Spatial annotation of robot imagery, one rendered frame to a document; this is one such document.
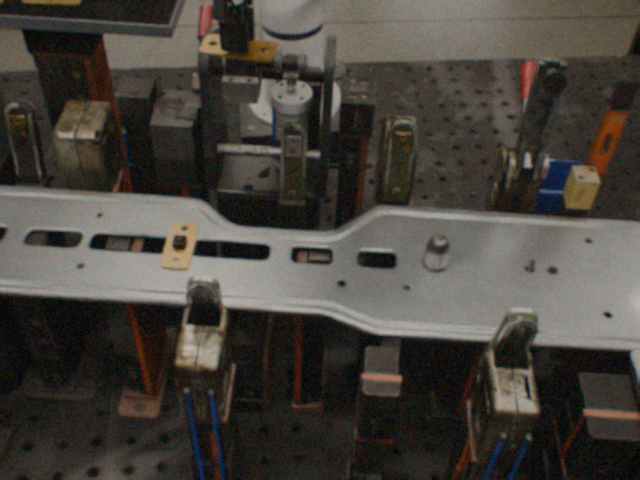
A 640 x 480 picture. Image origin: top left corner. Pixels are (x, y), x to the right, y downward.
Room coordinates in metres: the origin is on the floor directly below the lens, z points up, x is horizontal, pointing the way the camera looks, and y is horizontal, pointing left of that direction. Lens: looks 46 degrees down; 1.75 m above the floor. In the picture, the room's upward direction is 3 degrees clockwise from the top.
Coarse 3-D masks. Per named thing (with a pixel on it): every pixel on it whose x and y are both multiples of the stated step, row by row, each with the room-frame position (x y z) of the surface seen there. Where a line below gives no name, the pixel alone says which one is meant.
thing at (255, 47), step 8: (208, 40) 0.75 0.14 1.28; (216, 40) 0.75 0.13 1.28; (256, 40) 0.75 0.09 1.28; (200, 48) 0.73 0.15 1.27; (208, 48) 0.73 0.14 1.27; (216, 48) 0.74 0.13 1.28; (256, 48) 0.74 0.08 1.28; (264, 48) 0.74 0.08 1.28; (272, 48) 0.74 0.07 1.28; (224, 56) 0.72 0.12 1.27; (232, 56) 0.72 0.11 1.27; (240, 56) 0.72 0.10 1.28; (248, 56) 0.72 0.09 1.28; (256, 56) 0.72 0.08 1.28; (264, 56) 0.72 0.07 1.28; (272, 56) 0.72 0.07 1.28
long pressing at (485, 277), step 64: (0, 192) 0.77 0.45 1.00; (64, 192) 0.77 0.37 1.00; (0, 256) 0.65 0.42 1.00; (64, 256) 0.66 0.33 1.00; (128, 256) 0.66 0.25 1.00; (192, 256) 0.67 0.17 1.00; (512, 256) 0.70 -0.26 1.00; (576, 256) 0.71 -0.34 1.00; (384, 320) 0.58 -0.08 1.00; (448, 320) 0.58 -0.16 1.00; (576, 320) 0.60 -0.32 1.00
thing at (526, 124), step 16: (544, 64) 0.83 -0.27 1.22; (560, 64) 0.84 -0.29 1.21; (544, 80) 0.81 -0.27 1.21; (560, 80) 0.80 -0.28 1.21; (528, 96) 0.84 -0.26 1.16; (544, 96) 0.83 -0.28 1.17; (528, 112) 0.82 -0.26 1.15; (544, 112) 0.83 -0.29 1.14; (528, 128) 0.82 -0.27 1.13; (544, 128) 0.82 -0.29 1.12; (528, 144) 0.82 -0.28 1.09; (544, 144) 0.81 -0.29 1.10; (512, 176) 0.81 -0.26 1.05
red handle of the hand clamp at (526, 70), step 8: (528, 64) 0.93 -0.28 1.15; (520, 72) 0.93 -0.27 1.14; (528, 72) 0.92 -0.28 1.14; (520, 80) 0.92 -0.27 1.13; (528, 80) 0.91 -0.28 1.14; (520, 88) 0.91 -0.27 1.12; (528, 88) 0.90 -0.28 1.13; (520, 96) 0.90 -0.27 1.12; (528, 152) 0.83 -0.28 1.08; (528, 160) 0.82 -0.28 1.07; (520, 168) 0.82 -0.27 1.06; (528, 168) 0.81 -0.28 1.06
